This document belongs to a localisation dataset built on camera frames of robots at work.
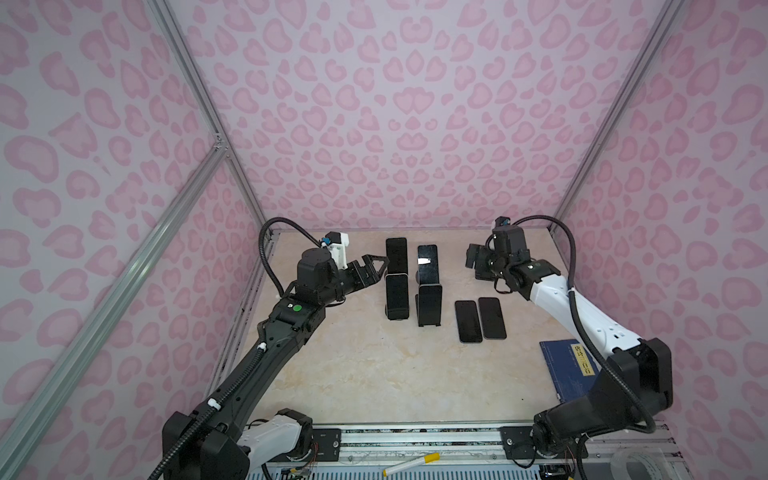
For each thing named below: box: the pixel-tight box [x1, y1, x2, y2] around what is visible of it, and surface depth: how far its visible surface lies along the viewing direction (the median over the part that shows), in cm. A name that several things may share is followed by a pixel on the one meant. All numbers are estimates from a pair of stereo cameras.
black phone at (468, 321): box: [455, 300, 483, 343], surface depth 97 cm
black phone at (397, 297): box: [385, 274, 409, 320], surface depth 92 cm
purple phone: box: [478, 297, 507, 339], surface depth 97 cm
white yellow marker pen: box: [382, 452, 441, 477], surface depth 72 cm
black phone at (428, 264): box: [417, 244, 440, 285], surface depth 103 cm
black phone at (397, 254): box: [386, 237, 408, 274], surface depth 100 cm
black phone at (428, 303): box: [415, 284, 443, 327], surface depth 93 cm
